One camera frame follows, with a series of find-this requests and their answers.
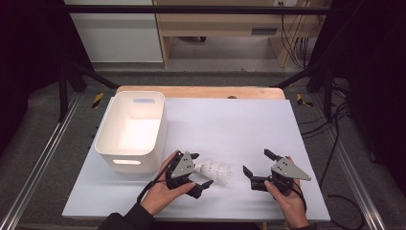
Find person's right hand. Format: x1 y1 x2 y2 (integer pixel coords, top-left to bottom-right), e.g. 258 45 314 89
263 180 309 230

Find hand-held gripper cable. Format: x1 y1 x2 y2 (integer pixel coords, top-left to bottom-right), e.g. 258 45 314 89
136 161 175 205
291 181 308 214

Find white cabinet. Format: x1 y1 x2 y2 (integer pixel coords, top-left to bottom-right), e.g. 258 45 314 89
65 0 164 64

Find black floor cables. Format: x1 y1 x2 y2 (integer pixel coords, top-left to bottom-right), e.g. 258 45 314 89
298 80 352 139

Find metal floor rail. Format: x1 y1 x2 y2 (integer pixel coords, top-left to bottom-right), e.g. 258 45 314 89
310 95 387 230
0 92 82 230

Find dark curtain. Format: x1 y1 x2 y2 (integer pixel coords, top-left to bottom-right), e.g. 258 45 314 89
310 0 406 193
0 0 94 154

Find black metal stand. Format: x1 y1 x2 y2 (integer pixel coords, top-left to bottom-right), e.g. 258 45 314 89
271 60 336 123
56 60 119 123

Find light wooden desk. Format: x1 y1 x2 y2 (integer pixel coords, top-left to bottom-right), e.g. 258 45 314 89
152 0 333 69

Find wooden table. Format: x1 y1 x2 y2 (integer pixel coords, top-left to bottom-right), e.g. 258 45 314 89
115 85 286 101

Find long black floor cable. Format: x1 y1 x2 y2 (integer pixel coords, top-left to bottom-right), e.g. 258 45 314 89
319 118 367 230

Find person's dark clothing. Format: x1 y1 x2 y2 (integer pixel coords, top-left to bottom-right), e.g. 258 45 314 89
149 221 262 230

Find black horizontal frame bar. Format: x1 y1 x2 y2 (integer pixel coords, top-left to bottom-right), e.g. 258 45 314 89
63 4 333 15

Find black cable bundle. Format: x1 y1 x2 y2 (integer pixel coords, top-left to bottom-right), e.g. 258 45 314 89
279 1 314 69

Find white plastic storage bin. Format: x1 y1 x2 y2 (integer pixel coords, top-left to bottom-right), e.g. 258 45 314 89
94 90 169 175

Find person's left hand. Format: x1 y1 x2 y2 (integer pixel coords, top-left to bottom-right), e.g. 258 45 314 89
139 149 196 217

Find right hand-held gripper cable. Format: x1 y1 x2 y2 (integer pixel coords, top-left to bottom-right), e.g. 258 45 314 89
291 181 308 214

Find yellow black tape strip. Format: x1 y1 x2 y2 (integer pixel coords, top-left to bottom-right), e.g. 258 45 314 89
296 93 314 108
91 91 105 109

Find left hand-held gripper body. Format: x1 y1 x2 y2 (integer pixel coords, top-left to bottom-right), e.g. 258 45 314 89
165 150 206 199

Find left hand-held gripper cable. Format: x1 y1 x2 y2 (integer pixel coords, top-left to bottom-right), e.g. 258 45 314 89
136 161 175 205

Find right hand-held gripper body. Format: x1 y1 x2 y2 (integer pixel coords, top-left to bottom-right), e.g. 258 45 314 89
250 155 312 196

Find white table board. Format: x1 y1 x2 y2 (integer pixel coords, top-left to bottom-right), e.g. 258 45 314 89
61 96 331 222

